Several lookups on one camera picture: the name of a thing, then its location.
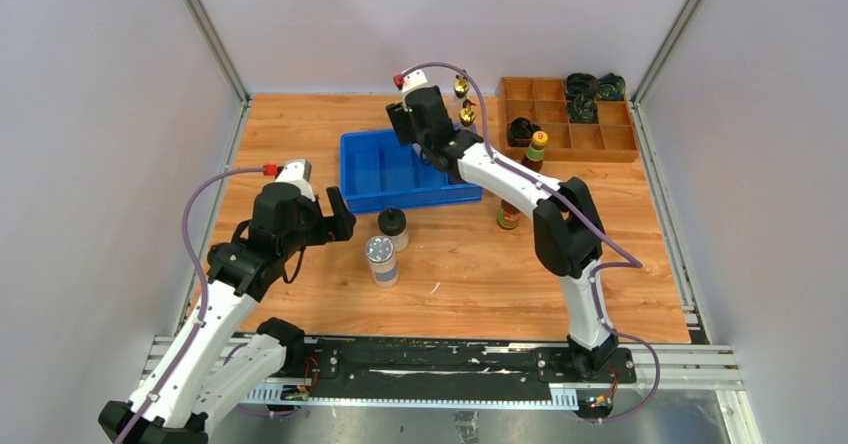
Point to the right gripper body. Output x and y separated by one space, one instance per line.
418 136

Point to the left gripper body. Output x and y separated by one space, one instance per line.
311 229

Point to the blue label shaker jar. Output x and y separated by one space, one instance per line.
380 255

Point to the glass oil bottle gold spout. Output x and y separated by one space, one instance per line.
460 91

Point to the blue plastic divided bin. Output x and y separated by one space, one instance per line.
377 173

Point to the sauce bottle yellow cap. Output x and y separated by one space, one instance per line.
535 152
508 216

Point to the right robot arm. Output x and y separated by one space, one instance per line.
566 225

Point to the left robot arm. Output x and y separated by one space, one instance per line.
185 398

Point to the black lid seasoning jar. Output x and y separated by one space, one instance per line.
392 223

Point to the wooden compartment tray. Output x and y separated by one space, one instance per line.
529 102

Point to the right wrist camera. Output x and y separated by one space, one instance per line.
406 83

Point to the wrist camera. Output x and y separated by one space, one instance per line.
406 83
291 172

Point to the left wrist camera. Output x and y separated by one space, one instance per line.
291 172

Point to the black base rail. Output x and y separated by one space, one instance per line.
454 374

